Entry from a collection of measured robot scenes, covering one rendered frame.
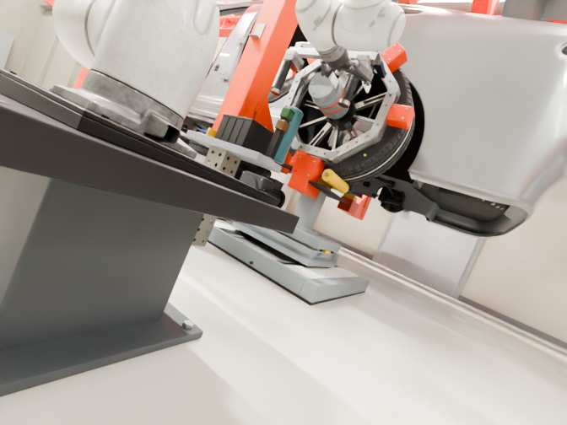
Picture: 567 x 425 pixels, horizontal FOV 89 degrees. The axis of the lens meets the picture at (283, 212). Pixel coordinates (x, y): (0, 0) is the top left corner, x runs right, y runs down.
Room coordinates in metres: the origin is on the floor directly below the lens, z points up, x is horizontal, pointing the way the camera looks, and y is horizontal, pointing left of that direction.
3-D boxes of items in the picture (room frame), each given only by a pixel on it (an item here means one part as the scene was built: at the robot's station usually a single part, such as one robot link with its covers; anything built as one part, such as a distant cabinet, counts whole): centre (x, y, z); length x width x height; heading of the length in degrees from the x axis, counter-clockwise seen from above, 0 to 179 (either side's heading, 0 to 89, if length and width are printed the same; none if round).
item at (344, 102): (1.12, -0.05, 0.83); 0.04 x 0.04 x 0.16
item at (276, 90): (1.30, 0.24, 0.83); 0.04 x 0.04 x 0.16
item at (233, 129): (1.23, 0.28, 0.51); 0.20 x 0.14 x 0.13; 50
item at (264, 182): (1.82, 0.14, 0.26); 0.42 x 0.18 x 0.35; 149
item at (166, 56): (0.50, 0.31, 0.49); 0.18 x 0.16 x 0.22; 60
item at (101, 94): (0.49, 0.29, 0.35); 0.22 x 0.18 x 0.06; 57
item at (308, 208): (1.56, -0.12, 0.32); 0.40 x 0.30 x 0.28; 59
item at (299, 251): (1.58, -0.07, 0.13); 0.50 x 0.36 x 0.10; 59
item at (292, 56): (1.32, 0.22, 0.93); 0.09 x 0.05 x 0.05; 149
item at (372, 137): (1.41, -0.03, 0.85); 0.54 x 0.07 x 0.54; 59
